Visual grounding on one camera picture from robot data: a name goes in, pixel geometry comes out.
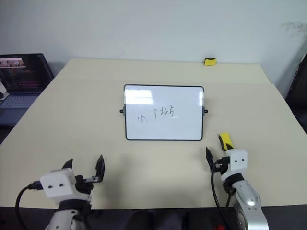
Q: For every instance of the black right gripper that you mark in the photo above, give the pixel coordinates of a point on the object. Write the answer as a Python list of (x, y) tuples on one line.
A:
[(221, 165)]

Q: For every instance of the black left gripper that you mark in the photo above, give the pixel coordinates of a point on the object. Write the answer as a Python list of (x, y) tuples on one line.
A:
[(84, 185)]

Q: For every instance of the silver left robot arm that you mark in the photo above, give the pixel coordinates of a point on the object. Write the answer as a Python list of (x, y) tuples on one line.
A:
[(61, 219)]

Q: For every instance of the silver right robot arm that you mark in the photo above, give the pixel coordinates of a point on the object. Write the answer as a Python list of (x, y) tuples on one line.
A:
[(249, 198)]

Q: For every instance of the yellow and black eraser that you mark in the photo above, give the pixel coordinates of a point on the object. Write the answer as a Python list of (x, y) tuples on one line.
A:
[(227, 139), (210, 62)]

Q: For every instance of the open dark laptop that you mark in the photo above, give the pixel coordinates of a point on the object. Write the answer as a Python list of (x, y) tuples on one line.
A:
[(21, 72)]

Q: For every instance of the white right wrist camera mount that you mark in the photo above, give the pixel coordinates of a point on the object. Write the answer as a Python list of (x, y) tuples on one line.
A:
[(236, 163)]

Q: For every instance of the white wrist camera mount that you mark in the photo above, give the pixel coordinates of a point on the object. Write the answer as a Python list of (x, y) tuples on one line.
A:
[(57, 183), (236, 163)]

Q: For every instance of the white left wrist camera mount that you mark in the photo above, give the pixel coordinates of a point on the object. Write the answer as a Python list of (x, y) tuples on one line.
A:
[(57, 183)]

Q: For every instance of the white whiteboard with black frame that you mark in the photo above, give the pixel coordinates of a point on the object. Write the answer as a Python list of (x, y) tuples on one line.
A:
[(163, 124)]

